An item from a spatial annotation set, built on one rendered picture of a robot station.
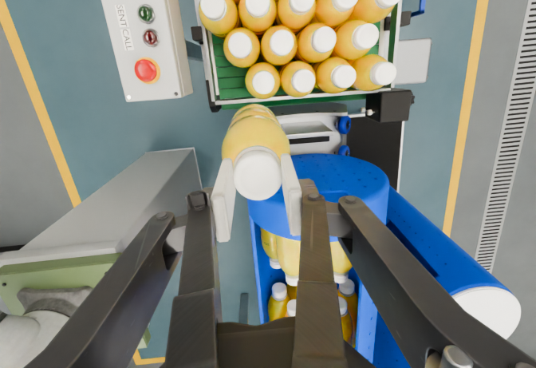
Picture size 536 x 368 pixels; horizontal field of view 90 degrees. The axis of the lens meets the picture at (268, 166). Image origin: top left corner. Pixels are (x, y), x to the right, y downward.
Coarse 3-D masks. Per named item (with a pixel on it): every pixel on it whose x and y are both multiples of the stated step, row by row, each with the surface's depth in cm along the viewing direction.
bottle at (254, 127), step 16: (240, 112) 34; (256, 112) 31; (272, 112) 38; (240, 128) 25; (256, 128) 24; (272, 128) 25; (224, 144) 26; (240, 144) 23; (256, 144) 23; (272, 144) 23; (288, 144) 26
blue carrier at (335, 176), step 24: (312, 168) 58; (336, 168) 57; (360, 168) 56; (336, 192) 47; (360, 192) 46; (384, 192) 47; (264, 216) 48; (384, 216) 49; (336, 240) 44; (264, 264) 70; (264, 288) 71; (360, 288) 50; (264, 312) 71; (360, 312) 52; (360, 336) 54
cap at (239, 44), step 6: (234, 36) 45; (240, 36) 45; (246, 36) 45; (228, 42) 45; (234, 42) 45; (240, 42) 45; (246, 42) 45; (234, 48) 45; (240, 48) 45; (246, 48) 45; (234, 54) 46; (240, 54) 46; (246, 54) 46
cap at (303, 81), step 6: (300, 72) 47; (306, 72) 47; (294, 78) 47; (300, 78) 47; (306, 78) 47; (312, 78) 47; (294, 84) 48; (300, 84) 48; (306, 84) 48; (312, 84) 48; (300, 90) 48; (306, 90) 48
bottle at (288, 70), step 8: (288, 64) 54; (296, 64) 51; (304, 64) 51; (280, 72) 58; (288, 72) 51; (296, 72) 49; (312, 72) 50; (288, 80) 51; (288, 88) 52; (312, 88) 52; (296, 96) 53; (304, 96) 54
